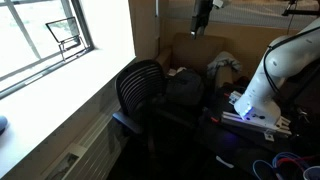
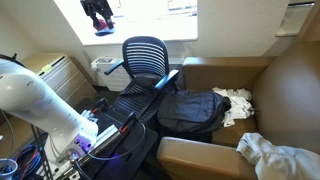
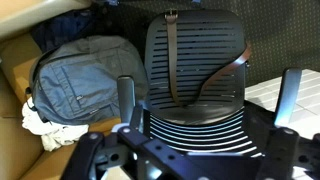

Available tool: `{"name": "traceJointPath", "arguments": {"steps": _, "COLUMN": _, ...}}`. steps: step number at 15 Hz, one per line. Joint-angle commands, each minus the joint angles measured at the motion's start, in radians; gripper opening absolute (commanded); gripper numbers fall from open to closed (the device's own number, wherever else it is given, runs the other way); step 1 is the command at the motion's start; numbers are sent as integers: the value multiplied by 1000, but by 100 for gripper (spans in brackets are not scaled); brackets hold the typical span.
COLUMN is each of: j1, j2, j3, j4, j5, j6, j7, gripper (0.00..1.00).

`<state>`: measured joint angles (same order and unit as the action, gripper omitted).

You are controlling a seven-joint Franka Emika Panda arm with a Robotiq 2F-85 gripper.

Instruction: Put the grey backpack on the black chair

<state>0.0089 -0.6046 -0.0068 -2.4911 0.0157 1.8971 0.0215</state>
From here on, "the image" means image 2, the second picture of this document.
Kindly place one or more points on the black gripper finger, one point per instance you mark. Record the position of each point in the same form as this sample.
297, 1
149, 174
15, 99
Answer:
93, 20
108, 19

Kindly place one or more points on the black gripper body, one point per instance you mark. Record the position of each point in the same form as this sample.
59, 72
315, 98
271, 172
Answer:
95, 6

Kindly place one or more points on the grey backpack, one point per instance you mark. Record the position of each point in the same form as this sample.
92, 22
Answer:
190, 111

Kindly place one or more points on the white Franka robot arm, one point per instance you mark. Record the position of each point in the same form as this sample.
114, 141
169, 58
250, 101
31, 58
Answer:
30, 96

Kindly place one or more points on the black slatted office chair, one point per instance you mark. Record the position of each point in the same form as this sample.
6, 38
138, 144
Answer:
146, 81

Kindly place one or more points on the red and blue cap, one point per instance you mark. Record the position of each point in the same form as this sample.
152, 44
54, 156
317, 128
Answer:
106, 31

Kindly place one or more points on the beige filing cabinet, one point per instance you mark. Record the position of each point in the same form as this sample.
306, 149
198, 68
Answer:
63, 78

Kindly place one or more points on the yellow sticky note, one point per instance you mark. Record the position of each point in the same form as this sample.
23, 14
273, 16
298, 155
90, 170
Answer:
47, 68

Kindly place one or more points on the black clamp with red tip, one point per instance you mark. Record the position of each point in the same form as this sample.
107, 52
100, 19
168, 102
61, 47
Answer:
100, 106
129, 120

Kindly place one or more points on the black robot table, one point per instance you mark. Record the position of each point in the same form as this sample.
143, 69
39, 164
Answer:
133, 150

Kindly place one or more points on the black metal stand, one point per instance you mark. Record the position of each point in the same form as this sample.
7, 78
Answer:
39, 146

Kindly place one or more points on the white crumpled cloth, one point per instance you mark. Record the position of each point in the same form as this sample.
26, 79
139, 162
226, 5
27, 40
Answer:
238, 105

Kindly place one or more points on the white cup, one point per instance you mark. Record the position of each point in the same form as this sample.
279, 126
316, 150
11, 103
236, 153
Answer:
7, 170

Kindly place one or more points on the white window blind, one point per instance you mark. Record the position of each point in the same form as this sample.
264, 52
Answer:
293, 20

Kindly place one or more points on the tan leather armchair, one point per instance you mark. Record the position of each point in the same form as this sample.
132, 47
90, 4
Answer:
286, 93

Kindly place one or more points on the light grey garment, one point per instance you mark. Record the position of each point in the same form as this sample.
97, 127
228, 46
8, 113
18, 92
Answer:
280, 160

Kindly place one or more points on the aluminium mounting rail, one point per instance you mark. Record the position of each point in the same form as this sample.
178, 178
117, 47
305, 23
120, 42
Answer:
106, 133

